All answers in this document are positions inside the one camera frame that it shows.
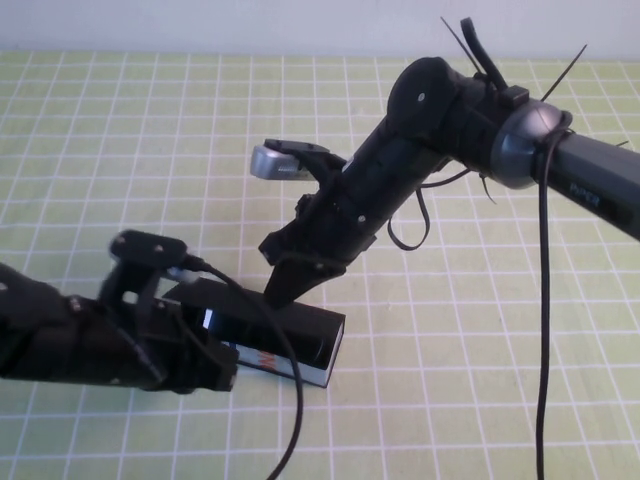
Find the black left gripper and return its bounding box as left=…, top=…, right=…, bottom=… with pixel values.
left=63, top=296, right=240, bottom=396

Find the black left camera cable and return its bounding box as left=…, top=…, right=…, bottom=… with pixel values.
left=183, top=253, right=307, bottom=480

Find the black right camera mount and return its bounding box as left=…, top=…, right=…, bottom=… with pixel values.
left=297, top=148, right=350, bottom=202

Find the black glasses case printed side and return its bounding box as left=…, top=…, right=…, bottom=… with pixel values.
left=159, top=278, right=348, bottom=390

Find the green checked tablecloth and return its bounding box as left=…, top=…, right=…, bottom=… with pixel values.
left=0, top=49, right=640, bottom=480

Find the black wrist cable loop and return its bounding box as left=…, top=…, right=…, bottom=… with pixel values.
left=458, top=17, right=507, bottom=92

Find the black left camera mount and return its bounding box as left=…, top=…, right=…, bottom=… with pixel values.
left=99, top=259, right=167, bottom=342

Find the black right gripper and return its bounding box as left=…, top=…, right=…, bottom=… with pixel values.
left=259, top=162, right=406, bottom=309

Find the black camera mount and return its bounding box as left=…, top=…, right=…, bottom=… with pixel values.
left=297, top=148, right=350, bottom=202
left=99, top=259, right=167, bottom=342

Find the black zip tie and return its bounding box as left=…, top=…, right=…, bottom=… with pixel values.
left=478, top=171, right=500, bottom=207
left=439, top=16, right=485, bottom=77
left=541, top=43, right=590, bottom=102

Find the right wrist camera silver tip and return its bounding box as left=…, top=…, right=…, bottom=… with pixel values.
left=249, top=138, right=331, bottom=183

